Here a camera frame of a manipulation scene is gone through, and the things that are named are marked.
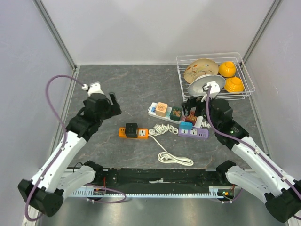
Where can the beige floral plate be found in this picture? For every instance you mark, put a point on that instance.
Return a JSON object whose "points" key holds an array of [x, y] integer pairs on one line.
{"points": [[199, 68]]}

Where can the purple power strip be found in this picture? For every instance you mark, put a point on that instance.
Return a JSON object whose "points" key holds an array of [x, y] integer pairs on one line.
{"points": [[195, 133]]}

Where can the slotted cable duct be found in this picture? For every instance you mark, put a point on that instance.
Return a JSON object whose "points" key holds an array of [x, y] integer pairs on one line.
{"points": [[90, 192]]}

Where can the dark green cube socket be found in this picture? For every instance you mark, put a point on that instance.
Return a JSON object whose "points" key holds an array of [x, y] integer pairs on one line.
{"points": [[176, 113]]}

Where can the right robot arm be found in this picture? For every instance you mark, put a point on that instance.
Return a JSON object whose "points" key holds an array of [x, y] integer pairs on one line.
{"points": [[279, 191]]}

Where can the white multicolour power strip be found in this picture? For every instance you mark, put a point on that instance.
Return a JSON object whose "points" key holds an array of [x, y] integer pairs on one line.
{"points": [[152, 109]]}

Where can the red-brown cube socket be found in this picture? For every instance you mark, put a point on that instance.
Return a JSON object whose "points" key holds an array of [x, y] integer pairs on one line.
{"points": [[191, 118]]}

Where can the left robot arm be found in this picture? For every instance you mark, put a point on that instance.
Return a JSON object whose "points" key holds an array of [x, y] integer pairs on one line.
{"points": [[47, 190]]}

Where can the beige cube socket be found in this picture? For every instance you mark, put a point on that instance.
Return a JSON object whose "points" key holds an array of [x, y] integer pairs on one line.
{"points": [[161, 109]]}

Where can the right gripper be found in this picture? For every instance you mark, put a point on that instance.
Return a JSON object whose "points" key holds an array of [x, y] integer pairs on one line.
{"points": [[193, 101]]}

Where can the upper yellow bowl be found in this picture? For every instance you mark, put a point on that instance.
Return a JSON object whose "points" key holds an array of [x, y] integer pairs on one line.
{"points": [[227, 69]]}

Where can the yellow bowl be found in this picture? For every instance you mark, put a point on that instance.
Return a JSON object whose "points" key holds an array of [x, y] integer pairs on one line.
{"points": [[234, 85], [227, 69]]}

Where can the grey white plate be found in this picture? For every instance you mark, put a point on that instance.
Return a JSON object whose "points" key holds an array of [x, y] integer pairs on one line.
{"points": [[196, 88]]}

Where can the black cube socket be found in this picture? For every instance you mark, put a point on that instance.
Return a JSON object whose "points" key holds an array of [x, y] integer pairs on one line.
{"points": [[131, 130]]}

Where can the lower yellow bowl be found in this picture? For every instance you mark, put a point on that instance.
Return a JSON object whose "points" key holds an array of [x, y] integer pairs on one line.
{"points": [[234, 85]]}

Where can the blue cube socket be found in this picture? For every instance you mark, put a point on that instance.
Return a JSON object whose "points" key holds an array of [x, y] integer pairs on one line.
{"points": [[185, 126]]}

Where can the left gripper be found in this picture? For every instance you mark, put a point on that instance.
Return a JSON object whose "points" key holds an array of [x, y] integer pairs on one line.
{"points": [[114, 109]]}

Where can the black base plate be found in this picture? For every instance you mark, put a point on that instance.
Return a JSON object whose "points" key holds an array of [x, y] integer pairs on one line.
{"points": [[160, 181]]}

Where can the orange power strip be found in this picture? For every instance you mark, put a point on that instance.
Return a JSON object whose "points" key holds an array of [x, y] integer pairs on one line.
{"points": [[142, 133]]}

